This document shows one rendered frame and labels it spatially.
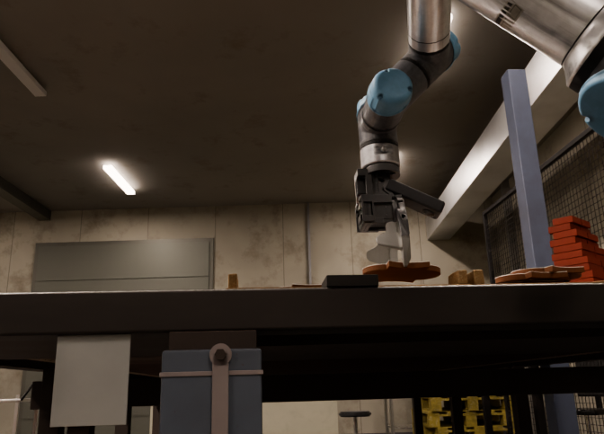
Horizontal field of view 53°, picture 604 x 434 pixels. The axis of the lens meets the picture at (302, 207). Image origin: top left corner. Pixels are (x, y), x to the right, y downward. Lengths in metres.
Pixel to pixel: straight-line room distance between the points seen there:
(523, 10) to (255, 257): 10.04
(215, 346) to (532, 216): 2.56
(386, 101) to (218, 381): 0.55
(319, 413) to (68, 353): 6.20
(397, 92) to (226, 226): 9.85
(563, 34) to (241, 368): 0.57
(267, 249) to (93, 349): 9.83
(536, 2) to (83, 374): 0.74
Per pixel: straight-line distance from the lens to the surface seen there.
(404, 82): 1.11
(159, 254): 10.91
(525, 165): 3.32
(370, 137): 1.18
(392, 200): 1.14
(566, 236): 2.17
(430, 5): 1.08
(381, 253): 1.18
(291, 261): 10.62
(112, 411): 0.90
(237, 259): 10.70
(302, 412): 7.03
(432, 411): 7.29
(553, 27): 0.76
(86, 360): 0.91
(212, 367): 0.85
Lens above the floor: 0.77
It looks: 17 degrees up
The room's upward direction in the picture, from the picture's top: 2 degrees counter-clockwise
